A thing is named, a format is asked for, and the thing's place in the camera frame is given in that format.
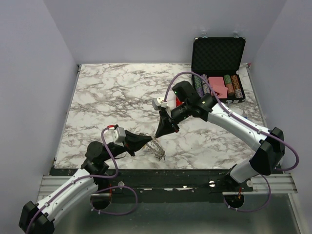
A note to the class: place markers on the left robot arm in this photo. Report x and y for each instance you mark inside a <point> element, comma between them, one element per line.
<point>41,217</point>

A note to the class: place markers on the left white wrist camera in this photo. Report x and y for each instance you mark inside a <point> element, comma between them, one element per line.
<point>118,135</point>

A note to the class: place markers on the black poker chip case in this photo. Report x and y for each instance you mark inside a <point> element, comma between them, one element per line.
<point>217,57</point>

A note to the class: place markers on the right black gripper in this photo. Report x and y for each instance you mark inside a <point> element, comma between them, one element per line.
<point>166,125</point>

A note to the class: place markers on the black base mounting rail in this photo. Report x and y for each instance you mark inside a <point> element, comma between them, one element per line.
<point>168,186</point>

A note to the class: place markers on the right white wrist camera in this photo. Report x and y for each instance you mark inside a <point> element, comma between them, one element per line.
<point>160,104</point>

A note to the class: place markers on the pink playing cards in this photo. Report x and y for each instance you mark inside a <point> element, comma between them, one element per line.
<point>219,87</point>

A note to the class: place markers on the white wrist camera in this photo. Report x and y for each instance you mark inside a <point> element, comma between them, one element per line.
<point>118,135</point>
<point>160,104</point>

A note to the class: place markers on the red glitter microphone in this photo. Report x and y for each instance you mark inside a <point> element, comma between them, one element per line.
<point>178,102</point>

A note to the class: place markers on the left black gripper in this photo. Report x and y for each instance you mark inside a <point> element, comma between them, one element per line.
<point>133,142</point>

